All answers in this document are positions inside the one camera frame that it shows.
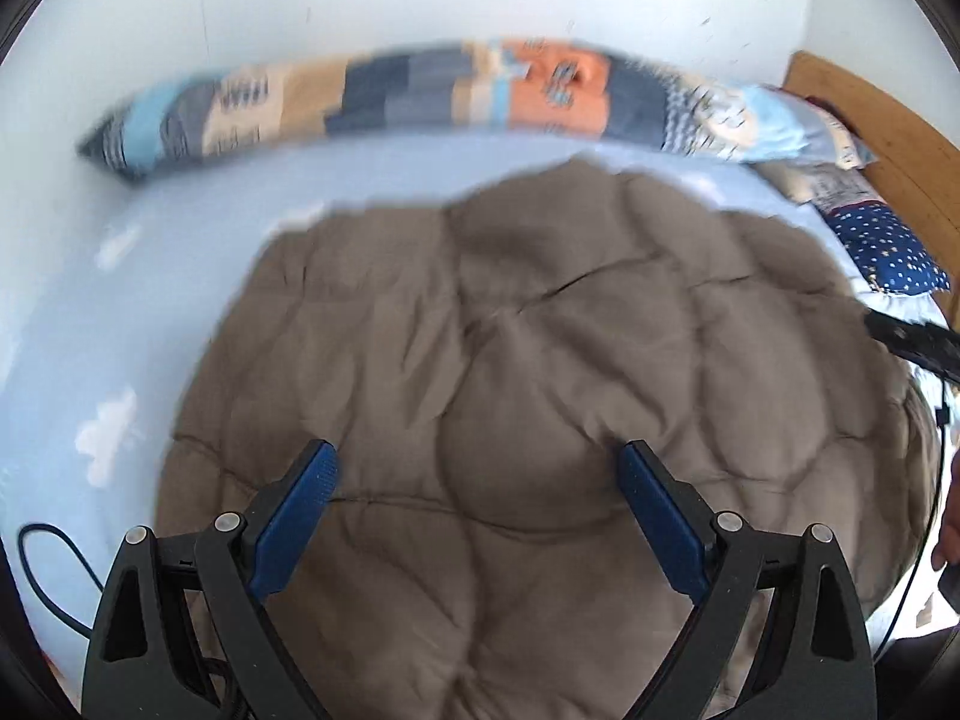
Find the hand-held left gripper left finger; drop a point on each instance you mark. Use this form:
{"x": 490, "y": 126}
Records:
{"x": 300, "y": 510}

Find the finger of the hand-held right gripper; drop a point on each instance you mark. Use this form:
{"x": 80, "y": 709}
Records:
{"x": 915, "y": 341}

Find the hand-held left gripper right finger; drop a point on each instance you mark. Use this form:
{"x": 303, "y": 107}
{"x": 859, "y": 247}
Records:
{"x": 667, "y": 517}

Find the brown puffer jacket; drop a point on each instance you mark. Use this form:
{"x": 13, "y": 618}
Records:
{"x": 525, "y": 352}

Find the person's right hand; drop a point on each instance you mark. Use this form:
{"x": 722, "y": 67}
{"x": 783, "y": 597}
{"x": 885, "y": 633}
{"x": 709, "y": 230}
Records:
{"x": 949, "y": 510}

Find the navy star print pillow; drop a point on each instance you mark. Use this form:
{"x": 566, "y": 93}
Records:
{"x": 892, "y": 247}

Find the white printed pillow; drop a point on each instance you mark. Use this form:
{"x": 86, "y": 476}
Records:
{"x": 840, "y": 186}

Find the small beige pillow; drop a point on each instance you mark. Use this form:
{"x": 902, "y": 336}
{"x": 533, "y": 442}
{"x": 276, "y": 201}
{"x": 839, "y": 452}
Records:
{"x": 780, "y": 180}

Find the wooden headboard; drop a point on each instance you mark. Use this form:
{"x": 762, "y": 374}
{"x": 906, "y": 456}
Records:
{"x": 885, "y": 112}

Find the light blue fleece blanket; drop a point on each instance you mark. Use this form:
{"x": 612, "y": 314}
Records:
{"x": 112, "y": 330}

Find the patchwork cartoon quilt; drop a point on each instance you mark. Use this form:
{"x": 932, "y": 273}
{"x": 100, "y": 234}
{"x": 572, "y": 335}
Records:
{"x": 450, "y": 90}

